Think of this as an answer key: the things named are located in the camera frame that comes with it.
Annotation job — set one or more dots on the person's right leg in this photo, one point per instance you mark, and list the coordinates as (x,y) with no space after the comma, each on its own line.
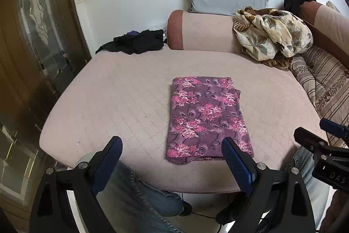
(313,194)

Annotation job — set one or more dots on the brown patterned cloth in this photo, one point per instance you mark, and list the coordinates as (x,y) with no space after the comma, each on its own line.
(278,62)

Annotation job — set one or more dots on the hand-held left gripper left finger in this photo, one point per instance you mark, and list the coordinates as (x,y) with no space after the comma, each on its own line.
(107,168)

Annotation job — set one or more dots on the purple floral garment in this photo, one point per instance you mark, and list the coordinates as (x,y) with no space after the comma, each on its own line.
(205,118)

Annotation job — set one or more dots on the person's right forearm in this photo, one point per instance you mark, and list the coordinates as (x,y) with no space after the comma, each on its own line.
(336,211)

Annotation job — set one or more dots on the person's left leg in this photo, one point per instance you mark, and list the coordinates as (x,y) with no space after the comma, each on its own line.
(136,197)

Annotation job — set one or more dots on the small striped cushion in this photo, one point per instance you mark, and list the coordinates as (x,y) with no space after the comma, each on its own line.
(302,77)

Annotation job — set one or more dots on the cream floral blanket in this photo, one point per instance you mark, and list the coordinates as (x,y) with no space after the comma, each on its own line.
(270,31)

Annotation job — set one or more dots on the wooden door with glass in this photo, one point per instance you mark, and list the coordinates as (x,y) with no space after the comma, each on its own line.
(32,63)

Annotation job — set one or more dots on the pile of black clothes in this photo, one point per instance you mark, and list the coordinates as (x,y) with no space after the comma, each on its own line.
(139,40)

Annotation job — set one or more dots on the person's black shoe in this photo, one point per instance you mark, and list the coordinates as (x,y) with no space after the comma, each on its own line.
(186,208)

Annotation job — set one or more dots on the person's leg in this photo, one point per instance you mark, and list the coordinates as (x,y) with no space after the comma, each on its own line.
(313,194)
(136,197)

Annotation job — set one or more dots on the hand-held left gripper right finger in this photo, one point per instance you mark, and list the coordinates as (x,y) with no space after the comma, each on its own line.
(236,164)

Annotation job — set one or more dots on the large striped cushion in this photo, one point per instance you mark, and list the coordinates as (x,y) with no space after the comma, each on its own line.
(331,80)

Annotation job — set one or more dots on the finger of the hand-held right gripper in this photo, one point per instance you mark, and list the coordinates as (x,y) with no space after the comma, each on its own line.
(336,129)
(310,138)

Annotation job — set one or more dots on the pink quilted sofa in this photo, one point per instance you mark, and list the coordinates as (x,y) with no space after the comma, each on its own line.
(109,102)

